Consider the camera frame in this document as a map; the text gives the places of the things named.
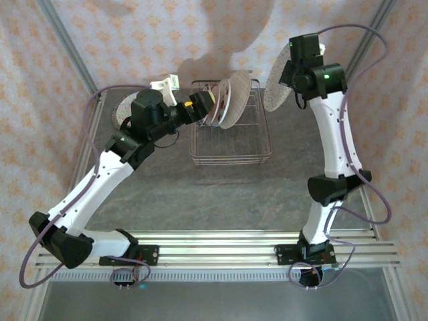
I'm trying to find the plate with dark blue rim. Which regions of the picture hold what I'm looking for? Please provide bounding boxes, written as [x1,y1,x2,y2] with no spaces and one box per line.
[199,83,212,126]

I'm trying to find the small speckled stoneware plate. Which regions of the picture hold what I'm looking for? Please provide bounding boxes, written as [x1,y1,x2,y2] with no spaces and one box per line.
[113,94,134,128]
[263,44,292,113]

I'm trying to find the large speckled stoneware plate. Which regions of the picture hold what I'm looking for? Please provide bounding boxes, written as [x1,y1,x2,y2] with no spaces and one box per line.
[112,93,135,131]

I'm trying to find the aluminium mounting rails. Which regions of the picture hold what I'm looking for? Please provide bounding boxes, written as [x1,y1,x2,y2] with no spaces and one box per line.
[35,229,401,268]

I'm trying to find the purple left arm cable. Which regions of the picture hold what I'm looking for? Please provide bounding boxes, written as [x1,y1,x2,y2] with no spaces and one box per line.
[19,85,151,291]

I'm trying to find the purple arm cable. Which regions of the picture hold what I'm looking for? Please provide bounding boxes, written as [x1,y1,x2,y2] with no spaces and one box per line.
[19,85,151,291]
[289,23,392,292]

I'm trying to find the metal wire dish rack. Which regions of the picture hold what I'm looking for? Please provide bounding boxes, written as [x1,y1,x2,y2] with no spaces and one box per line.
[189,78,272,167]

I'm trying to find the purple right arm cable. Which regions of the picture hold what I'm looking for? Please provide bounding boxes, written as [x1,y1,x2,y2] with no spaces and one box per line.
[289,23,392,292]

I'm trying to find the aluminium frame post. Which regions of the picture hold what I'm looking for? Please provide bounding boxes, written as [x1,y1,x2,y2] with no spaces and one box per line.
[344,0,399,80]
[35,0,101,98]

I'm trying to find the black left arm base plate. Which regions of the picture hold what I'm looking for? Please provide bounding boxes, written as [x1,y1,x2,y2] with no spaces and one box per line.
[99,243,160,267]

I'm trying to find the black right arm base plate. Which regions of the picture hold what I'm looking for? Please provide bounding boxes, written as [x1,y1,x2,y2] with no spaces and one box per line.
[273,243,337,267]

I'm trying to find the grey slotted cable duct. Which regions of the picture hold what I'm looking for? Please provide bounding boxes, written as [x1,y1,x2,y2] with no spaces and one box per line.
[49,270,304,284]

